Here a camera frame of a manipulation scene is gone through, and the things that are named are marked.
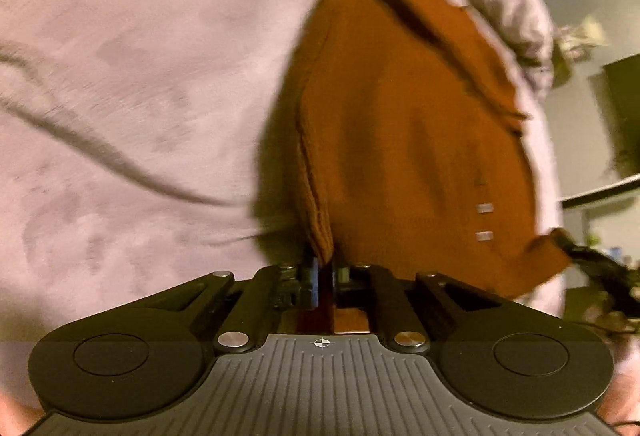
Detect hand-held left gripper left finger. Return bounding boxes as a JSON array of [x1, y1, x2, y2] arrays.
[[132, 257, 327, 352]]

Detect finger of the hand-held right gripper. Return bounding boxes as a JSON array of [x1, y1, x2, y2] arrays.
[[550, 228, 610, 277]]

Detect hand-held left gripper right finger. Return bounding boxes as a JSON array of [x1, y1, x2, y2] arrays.
[[332, 263, 506, 353]]

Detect brown knit cardigan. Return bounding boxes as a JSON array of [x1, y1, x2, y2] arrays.
[[252, 0, 574, 334]]

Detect white shelf board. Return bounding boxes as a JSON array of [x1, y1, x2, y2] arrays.
[[557, 176, 640, 213]]

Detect dark flat screen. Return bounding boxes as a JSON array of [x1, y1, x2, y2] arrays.
[[602, 56, 640, 177]]

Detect pale flower decoration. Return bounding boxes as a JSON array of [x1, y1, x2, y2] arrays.
[[552, 16, 612, 87]]

